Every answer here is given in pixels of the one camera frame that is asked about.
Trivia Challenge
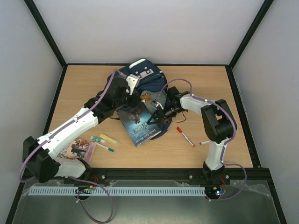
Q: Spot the orange Treehouse paperback book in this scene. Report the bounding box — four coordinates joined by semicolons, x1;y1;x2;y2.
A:
140;93;151;103

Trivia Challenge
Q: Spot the dark blue paperback book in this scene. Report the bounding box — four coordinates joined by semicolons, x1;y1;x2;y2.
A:
117;102;161;147

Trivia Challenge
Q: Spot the navy blue school backpack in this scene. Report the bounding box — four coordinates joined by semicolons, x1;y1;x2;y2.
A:
102;58;171;140

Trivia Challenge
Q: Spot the pink illustrated paperback book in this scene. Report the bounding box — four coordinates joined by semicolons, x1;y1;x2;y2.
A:
58;138;96;163

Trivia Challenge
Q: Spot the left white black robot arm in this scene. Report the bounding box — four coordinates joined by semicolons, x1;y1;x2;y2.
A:
19;75;140;183

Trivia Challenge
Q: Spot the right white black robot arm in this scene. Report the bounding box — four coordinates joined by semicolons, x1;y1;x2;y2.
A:
147;87;237;183

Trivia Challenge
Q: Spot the red capped marker pen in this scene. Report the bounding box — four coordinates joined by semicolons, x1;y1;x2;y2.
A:
177;127;195;147

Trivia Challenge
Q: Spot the purple capped marker pen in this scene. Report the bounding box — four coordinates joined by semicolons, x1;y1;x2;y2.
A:
199;140;210;145

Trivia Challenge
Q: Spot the yellow highlighter pen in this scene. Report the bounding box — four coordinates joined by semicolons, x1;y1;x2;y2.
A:
99;133;120;145

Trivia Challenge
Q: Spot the green capped marker pen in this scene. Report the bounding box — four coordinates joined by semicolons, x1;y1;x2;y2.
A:
95;142;114;152

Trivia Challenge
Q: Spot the green white glue stick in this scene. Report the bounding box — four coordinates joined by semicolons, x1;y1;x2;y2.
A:
90;136;106;143

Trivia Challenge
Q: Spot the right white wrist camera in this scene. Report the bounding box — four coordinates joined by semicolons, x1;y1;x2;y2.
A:
151;100;164;110

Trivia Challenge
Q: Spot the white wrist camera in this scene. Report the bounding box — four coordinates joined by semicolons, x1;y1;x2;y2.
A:
151;100;164;110
126;74;140;95

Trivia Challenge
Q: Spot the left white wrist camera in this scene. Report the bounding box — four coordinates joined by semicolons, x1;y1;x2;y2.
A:
126;74;140;95

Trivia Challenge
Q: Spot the black enclosure frame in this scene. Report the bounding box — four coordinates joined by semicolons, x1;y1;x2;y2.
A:
5;0;287;224

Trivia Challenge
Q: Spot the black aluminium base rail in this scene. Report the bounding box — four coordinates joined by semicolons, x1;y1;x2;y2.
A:
23;167;271;185

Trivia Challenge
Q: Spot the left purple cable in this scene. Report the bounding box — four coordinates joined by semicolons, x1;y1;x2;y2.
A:
19;69;128;224

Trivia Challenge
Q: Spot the light blue slotted cable duct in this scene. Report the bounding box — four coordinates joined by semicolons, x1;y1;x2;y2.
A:
28;186;206;196

